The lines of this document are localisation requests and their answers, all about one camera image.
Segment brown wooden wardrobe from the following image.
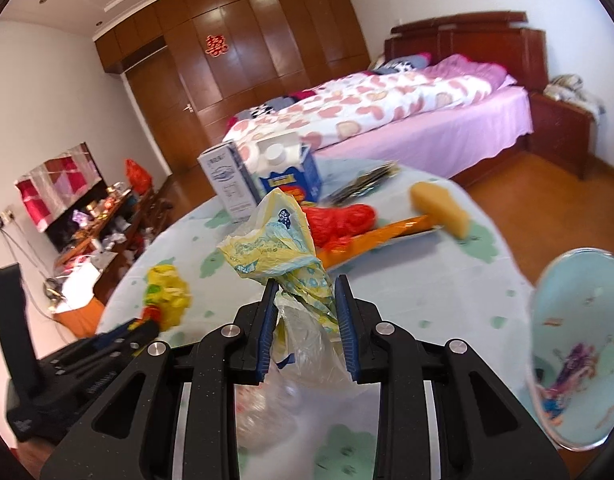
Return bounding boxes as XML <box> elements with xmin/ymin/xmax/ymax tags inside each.
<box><xmin>94</xmin><ymin>0</ymin><xmax>374</xmax><ymax>128</ymax></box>

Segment television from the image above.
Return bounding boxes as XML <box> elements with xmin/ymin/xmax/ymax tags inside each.
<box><xmin>42</xmin><ymin>180</ymin><xmax>108</xmax><ymax>254</ymax></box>

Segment dark foil packets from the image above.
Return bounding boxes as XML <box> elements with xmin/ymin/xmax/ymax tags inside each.
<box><xmin>329</xmin><ymin>161</ymin><xmax>401</xmax><ymax>206</ymax></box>

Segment clear plastic bag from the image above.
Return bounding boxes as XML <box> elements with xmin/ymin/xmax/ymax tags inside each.
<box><xmin>234</xmin><ymin>292</ymin><xmax>384</xmax><ymax>452</ymax></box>

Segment grey white clothes pile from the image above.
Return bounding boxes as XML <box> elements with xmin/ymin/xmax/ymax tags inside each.
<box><xmin>543</xmin><ymin>74</ymin><xmax>606</xmax><ymax>117</ymax></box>

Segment pink purple blanket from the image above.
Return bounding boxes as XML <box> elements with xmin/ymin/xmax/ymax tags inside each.
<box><xmin>429</xmin><ymin>54</ymin><xmax>518</xmax><ymax>93</ymax></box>

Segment light blue trash bin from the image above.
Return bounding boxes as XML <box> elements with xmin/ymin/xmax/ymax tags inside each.
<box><xmin>527</xmin><ymin>247</ymin><xmax>614</xmax><ymax>454</ymax></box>

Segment red plastic shopping bag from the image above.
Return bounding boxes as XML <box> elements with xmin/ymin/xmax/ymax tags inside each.
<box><xmin>125</xmin><ymin>159</ymin><xmax>153</xmax><ymax>194</ymax></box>

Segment yellow sponge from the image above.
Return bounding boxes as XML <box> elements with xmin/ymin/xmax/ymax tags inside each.
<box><xmin>409</xmin><ymin>181</ymin><xmax>472</xmax><ymax>239</ymax></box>

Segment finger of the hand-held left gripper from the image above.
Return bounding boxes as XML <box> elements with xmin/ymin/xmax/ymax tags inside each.
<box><xmin>52</xmin><ymin>320</ymin><xmax>161</xmax><ymax>377</ymax></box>

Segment blue milk carton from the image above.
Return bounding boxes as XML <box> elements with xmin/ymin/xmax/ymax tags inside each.
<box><xmin>242</xmin><ymin>131</ymin><xmax>322</xmax><ymax>205</ymax></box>

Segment wooden bed headboard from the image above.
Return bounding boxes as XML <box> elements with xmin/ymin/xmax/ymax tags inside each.
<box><xmin>384</xmin><ymin>10</ymin><xmax>548</xmax><ymax>97</ymax></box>

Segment blue wrapper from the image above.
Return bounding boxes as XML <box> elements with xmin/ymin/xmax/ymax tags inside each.
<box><xmin>541</xmin><ymin>394</ymin><xmax>569</xmax><ymax>425</ymax></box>

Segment pink bedsheet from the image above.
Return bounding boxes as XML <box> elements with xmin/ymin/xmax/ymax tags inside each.
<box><xmin>314</xmin><ymin>85</ymin><xmax>533</xmax><ymax>182</ymax></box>

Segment yellow wrapper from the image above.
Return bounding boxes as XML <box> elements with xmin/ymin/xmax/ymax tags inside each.
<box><xmin>146</xmin><ymin>263</ymin><xmax>193</xmax><ymax>332</ymax></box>

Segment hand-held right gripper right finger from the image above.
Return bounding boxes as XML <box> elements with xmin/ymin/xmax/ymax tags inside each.
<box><xmin>335</xmin><ymin>275</ymin><xmax>570</xmax><ymax>480</ymax></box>

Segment striped cow-print pillow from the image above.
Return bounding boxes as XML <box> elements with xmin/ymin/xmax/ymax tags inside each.
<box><xmin>372</xmin><ymin>52</ymin><xmax>433</xmax><ymax>76</ymax></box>

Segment heart-print white duvet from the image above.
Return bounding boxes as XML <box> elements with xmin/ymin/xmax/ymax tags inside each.
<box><xmin>222</xmin><ymin>71</ymin><xmax>494</xmax><ymax>150</ymax></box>

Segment white box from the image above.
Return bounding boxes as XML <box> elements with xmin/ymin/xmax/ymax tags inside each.
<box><xmin>62</xmin><ymin>262</ymin><xmax>106</xmax><ymax>312</ymax></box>

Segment white milk carton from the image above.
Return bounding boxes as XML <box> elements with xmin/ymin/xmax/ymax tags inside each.
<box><xmin>197</xmin><ymin>141</ymin><xmax>261</xmax><ymax>224</ymax></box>

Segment yellow blue plastic bag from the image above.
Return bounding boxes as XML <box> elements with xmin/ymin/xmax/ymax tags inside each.
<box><xmin>217</xmin><ymin>187</ymin><xmax>341</xmax><ymax>337</ymax></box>

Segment wooden television cabinet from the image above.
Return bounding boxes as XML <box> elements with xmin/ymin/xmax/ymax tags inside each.
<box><xmin>52</xmin><ymin>187</ymin><xmax>174</xmax><ymax>339</ymax></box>

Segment red white cloth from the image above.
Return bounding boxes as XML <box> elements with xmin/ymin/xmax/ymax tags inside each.
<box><xmin>14</xmin><ymin>142</ymin><xmax>106</xmax><ymax>234</ymax></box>

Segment purple wrapper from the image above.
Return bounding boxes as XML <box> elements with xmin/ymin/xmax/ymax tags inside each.
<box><xmin>544</xmin><ymin>342</ymin><xmax>606</xmax><ymax>392</ymax></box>

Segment orange wrapper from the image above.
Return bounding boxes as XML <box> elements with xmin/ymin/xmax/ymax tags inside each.
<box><xmin>317</xmin><ymin>215</ymin><xmax>443</xmax><ymax>269</ymax></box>

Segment wooden nightstand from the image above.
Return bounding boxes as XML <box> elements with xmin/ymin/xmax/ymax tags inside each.
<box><xmin>530</xmin><ymin>91</ymin><xmax>596</xmax><ymax>181</ymax></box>

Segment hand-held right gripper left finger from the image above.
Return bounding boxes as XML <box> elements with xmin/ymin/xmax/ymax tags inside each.
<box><xmin>41</xmin><ymin>279</ymin><xmax>281</xmax><ymax>480</ymax></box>

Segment brown wooden door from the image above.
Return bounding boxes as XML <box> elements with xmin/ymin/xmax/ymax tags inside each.
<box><xmin>124</xmin><ymin>52</ymin><xmax>209</xmax><ymax>175</ymax></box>

